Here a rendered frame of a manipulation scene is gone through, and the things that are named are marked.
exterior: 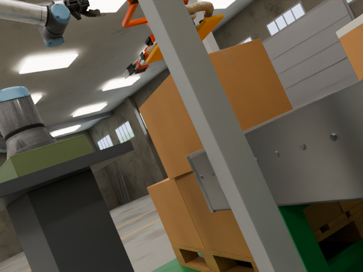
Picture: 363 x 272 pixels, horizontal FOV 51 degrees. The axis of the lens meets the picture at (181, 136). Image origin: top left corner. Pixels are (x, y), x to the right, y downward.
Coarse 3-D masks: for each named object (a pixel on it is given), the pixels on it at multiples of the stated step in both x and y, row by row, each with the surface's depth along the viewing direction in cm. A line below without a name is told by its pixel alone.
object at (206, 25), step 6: (204, 18) 168; (210, 18) 169; (216, 18) 170; (222, 18) 172; (204, 24) 170; (210, 24) 173; (216, 24) 177; (198, 30) 175; (204, 30) 178; (210, 30) 182; (204, 36) 187
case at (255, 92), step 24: (240, 48) 157; (264, 48) 162; (216, 72) 150; (240, 72) 154; (264, 72) 159; (168, 96) 164; (240, 96) 152; (264, 96) 156; (144, 120) 197; (168, 120) 173; (240, 120) 149; (264, 120) 153; (168, 144) 182; (192, 144) 160; (168, 168) 192
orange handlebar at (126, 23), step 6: (186, 0) 168; (132, 6) 151; (126, 12) 158; (132, 12) 156; (126, 18) 160; (144, 18) 170; (126, 24) 164; (132, 24) 168; (138, 24) 170; (144, 54) 216; (138, 66) 231
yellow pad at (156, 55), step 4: (156, 44) 174; (156, 48) 175; (152, 52) 180; (156, 52) 179; (160, 52) 182; (152, 56) 182; (156, 56) 184; (160, 56) 187; (148, 60) 187; (152, 60) 188; (156, 60) 191
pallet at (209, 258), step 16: (352, 208) 157; (336, 224) 152; (352, 224) 157; (320, 240) 149; (336, 240) 170; (352, 240) 160; (176, 256) 249; (192, 256) 239; (208, 256) 195; (224, 256) 175; (240, 256) 159
